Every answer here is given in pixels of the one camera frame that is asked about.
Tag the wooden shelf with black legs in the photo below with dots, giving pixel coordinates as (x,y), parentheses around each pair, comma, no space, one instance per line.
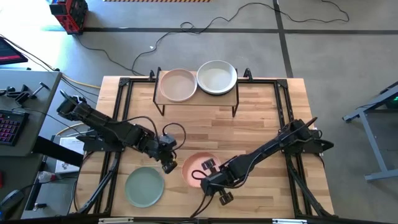
(202,101)

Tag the silver metal bracket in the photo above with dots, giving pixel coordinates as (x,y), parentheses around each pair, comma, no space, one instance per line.
(289,221)
(115,220)

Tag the grey desk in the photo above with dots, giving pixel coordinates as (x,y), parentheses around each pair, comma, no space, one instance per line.
(40,105)

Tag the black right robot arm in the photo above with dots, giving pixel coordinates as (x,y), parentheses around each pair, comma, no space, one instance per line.
(270,146)

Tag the grey metal table frame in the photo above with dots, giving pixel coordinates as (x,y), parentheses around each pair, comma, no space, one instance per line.
(377,155)

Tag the dark computer monitor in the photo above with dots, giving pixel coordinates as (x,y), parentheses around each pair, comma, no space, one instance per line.
(9,53)

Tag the black beam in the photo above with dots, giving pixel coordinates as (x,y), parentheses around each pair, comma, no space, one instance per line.
(56,151)

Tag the pale grey plate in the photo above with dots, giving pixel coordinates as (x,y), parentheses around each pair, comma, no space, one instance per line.
(216,77)

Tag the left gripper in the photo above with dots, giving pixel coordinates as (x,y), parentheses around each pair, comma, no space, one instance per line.
(161,147)

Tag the terracotta orange plate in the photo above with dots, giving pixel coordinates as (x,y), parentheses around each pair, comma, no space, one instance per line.
(193,163)

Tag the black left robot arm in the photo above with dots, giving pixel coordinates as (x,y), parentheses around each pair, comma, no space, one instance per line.
(105,126)

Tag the black aluminium table frame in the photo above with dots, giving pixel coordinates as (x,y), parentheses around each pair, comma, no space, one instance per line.
(106,186)

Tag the white box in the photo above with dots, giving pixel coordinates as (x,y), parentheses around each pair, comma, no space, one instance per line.
(66,161)

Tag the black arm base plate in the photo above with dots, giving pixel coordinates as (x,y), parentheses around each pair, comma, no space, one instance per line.
(311,150)
(93,147)

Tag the black keyboard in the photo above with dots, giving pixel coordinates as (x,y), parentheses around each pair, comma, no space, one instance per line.
(11,127)

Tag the clear plastic bottle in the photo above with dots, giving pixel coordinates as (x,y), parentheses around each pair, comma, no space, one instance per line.
(46,176)

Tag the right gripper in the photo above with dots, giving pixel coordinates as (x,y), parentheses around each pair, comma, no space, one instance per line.
(222,179)

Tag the teal green plate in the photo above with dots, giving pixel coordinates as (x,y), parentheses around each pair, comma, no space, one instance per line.
(144,187)

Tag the red and black toolbox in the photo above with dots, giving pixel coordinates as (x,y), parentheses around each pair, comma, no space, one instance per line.
(70,15)

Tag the black clamp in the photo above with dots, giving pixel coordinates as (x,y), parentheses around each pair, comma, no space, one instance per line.
(21,95)

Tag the beige plate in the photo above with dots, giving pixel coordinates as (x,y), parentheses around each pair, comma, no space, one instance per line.
(178,84)

